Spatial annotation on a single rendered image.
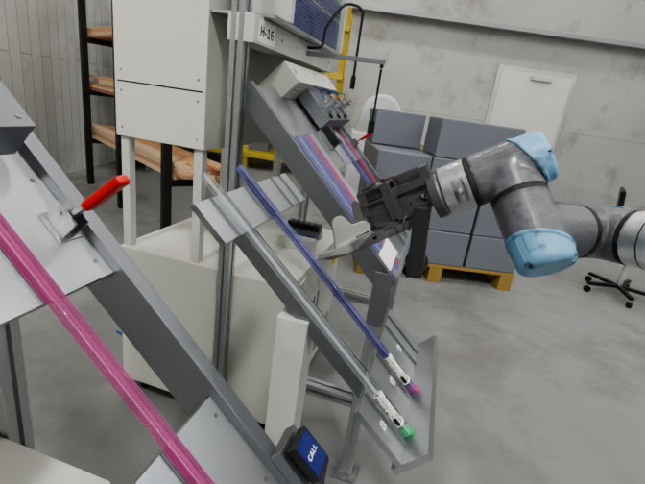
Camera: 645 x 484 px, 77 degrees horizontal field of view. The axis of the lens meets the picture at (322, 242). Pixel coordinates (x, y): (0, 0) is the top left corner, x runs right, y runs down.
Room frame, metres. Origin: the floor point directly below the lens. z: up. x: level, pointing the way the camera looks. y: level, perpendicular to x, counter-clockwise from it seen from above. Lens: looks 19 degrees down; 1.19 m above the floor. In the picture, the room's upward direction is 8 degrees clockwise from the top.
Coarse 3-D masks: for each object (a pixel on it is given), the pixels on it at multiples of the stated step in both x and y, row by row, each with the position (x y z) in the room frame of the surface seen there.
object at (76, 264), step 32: (0, 160) 0.42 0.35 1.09; (0, 192) 0.39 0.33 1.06; (32, 192) 0.42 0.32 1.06; (32, 224) 0.39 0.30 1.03; (0, 256) 0.34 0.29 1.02; (64, 256) 0.39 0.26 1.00; (96, 256) 0.42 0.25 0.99; (0, 288) 0.32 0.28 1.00; (32, 288) 0.34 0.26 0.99; (64, 288) 0.36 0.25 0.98; (0, 320) 0.30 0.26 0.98
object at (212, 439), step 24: (216, 408) 0.38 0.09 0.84; (192, 432) 0.34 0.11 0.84; (216, 432) 0.36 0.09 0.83; (216, 456) 0.34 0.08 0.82; (240, 456) 0.36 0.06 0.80; (144, 480) 0.27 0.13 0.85; (168, 480) 0.29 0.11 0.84; (216, 480) 0.32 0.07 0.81; (240, 480) 0.33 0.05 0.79; (264, 480) 0.35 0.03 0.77
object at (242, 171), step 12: (240, 168) 0.70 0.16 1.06; (252, 180) 0.70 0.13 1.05; (264, 192) 0.70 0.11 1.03; (264, 204) 0.69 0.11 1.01; (276, 216) 0.68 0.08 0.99; (288, 228) 0.68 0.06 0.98; (300, 240) 0.68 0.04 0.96; (300, 252) 0.67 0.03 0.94; (312, 264) 0.66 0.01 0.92; (324, 276) 0.66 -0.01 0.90; (336, 288) 0.65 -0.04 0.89; (348, 312) 0.65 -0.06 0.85; (360, 324) 0.64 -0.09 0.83; (372, 336) 0.63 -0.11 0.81; (384, 348) 0.63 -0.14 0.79; (408, 384) 0.61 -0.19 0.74
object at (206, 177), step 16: (208, 176) 0.60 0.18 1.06; (224, 192) 0.60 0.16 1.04; (240, 224) 0.58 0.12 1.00; (256, 240) 0.57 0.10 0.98; (272, 256) 0.57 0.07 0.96; (288, 288) 0.56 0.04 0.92; (304, 304) 0.55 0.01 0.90; (320, 320) 0.55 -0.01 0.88; (336, 336) 0.55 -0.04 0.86; (352, 368) 0.53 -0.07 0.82; (368, 384) 0.52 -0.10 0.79
